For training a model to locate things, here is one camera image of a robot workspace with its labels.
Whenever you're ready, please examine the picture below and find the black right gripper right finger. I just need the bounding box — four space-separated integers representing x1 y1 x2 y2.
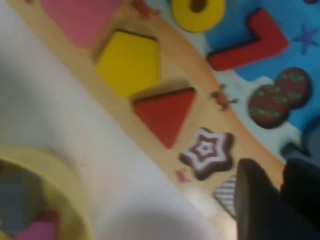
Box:
281 159 320 240

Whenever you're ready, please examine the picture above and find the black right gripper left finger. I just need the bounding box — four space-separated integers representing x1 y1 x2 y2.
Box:
234 157 284 240

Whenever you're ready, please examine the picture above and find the red triangle piece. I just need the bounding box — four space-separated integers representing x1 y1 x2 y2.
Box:
133 87 196 150

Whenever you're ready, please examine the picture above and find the colourful wooden puzzle board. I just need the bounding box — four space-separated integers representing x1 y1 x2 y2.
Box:
11 0 320 226

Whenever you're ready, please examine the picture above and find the yellow pentagon piece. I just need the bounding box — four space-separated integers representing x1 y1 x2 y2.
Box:
96 31 161 98

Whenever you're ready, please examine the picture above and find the yellow plastic bowl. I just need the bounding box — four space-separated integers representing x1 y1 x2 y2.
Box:
0 144 96 240

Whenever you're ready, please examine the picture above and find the magenta rectangle piece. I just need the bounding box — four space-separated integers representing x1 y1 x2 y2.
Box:
14 211 61 240

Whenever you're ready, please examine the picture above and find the pink trapezoid piece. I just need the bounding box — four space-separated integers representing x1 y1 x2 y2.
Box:
41 0 121 50

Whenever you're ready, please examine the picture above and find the red number seven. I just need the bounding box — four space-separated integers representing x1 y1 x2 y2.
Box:
207 8 290 72

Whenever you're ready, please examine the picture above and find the yellow number six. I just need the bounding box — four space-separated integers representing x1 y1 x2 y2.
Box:
171 0 226 32

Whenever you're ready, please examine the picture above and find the dark teal diamond block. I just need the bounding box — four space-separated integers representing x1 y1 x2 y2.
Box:
0 174 43 236

